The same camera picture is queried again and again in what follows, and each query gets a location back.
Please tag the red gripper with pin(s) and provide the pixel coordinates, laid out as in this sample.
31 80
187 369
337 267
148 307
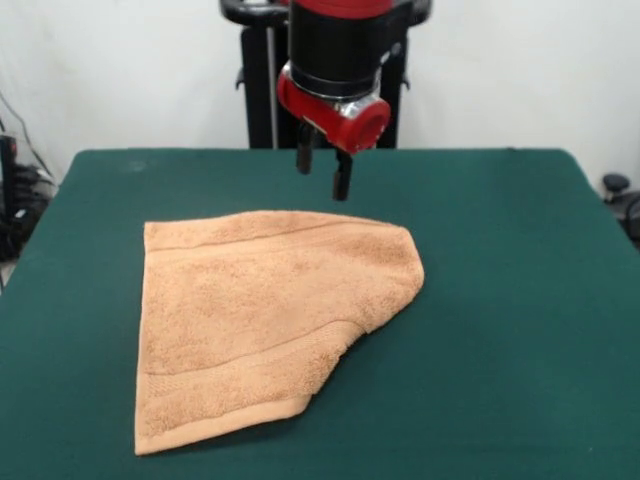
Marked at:
345 117

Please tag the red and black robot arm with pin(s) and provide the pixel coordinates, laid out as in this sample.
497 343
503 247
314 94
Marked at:
340 45

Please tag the dark green table cloth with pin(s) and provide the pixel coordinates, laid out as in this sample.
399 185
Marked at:
500 350

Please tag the peach terry towel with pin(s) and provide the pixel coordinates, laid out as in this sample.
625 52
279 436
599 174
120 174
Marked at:
250 320

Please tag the black office chair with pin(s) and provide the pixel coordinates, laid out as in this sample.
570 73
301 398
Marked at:
616 182

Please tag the black box with red mark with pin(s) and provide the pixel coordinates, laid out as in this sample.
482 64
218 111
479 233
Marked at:
7 170

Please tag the black bag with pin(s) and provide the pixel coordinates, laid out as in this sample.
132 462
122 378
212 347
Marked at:
15 235

